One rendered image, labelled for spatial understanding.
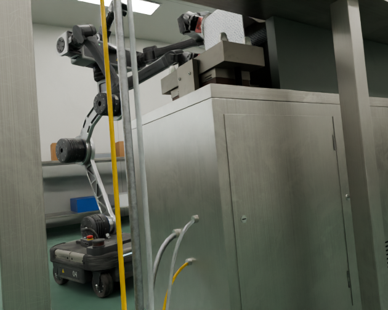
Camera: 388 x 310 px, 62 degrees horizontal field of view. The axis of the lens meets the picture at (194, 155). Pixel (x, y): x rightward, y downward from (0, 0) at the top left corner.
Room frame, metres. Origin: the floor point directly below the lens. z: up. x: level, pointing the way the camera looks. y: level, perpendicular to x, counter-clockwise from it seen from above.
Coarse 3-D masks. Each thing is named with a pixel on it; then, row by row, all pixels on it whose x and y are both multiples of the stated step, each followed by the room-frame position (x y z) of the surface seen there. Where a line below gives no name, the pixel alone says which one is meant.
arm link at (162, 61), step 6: (156, 60) 1.50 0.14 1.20; (162, 60) 1.46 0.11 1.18; (150, 66) 1.53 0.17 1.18; (156, 66) 1.51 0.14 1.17; (162, 66) 1.49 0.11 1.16; (168, 66) 1.47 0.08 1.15; (138, 72) 1.59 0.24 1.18; (144, 72) 1.56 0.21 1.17; (150, 72) 1.54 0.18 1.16; (156, 72) 1.52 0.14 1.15; (144, 78) 1.58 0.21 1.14; (132, 84) 1.64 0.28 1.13
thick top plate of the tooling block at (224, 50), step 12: (216, 48) 0.92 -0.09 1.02; (228, 48) 0.91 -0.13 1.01; (240, 48) 0.93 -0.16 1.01; (252, 48) 0.96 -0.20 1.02; (204, 60) 0.98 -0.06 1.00; (216, 60) 0.93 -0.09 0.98; (228, 60) 0.91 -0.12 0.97; (240, 60) 0.93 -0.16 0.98; (252, 60) 0.96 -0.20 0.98; (204, 72) 0.99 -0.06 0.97; (168, 84) 1.18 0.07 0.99
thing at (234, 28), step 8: (240, 16) 1.11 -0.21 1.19; (224, 24) 1.19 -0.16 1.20; (232, 24) 1.15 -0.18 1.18; (240, 24) 1.11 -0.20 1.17; (216, 32) 1.23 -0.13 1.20; (224, 32) 1.19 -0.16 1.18; (232, 32) 1.15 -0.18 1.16; (240, 32) 1.12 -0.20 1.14; (208, 40) 1.28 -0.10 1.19; (216, 40) 1.24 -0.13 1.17; (232, 40) 1.16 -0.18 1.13; (240, 40) 1.12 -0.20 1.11; (208, 48) 1.28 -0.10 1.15
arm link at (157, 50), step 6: (180, 42) 2.00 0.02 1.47; (186, 42) 1.99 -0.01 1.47; (192, 42) 1.98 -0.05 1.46; (144, 48) 2.06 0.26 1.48; (150, 48) 2.06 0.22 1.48; (156, 48) 2.05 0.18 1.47; (162, 48) 2.04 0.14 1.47; (168, 48) 2.03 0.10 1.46; (174, 48) 2.01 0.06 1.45; (180, 48) 2.01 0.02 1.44; (186, 48) 2.02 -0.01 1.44; (156, 54) 2.06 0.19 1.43; (162, 54) 2.05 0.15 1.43; (150, 60) 2.07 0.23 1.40
